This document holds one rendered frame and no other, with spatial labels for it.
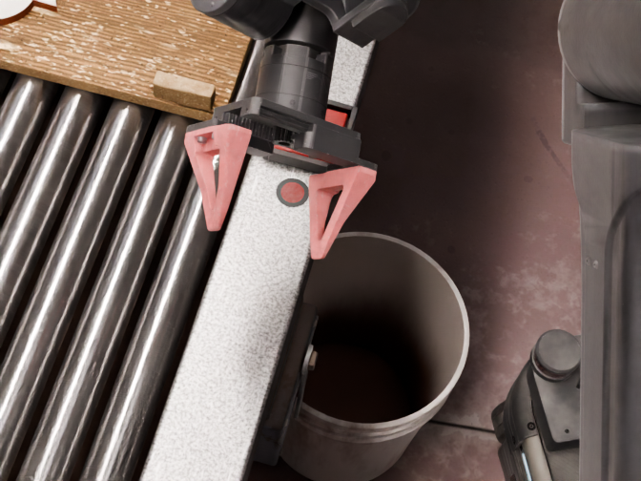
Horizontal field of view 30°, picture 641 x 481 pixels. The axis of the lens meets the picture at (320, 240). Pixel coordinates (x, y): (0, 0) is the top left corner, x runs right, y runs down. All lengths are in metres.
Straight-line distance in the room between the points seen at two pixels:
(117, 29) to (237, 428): 0.42
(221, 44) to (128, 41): 0.09
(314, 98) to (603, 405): 0.51
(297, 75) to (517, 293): 1.30
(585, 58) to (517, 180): 1.82
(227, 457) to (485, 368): 1.11
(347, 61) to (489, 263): 1.01
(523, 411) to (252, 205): 0.79
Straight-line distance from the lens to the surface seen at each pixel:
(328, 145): 0.92
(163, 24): 1.22
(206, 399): 1.05
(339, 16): 0.92
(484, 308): 2.14
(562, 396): 1.80
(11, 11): 1.23
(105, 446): 1.04
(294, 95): 0.92
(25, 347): 1.08
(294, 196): 1.14
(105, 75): 1.19
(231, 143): 0.87
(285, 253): 1.11
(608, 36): 0.44
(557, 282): 2.20
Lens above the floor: 1.91
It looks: 62 degrees down
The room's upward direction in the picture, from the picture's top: 10 degrees clockwise
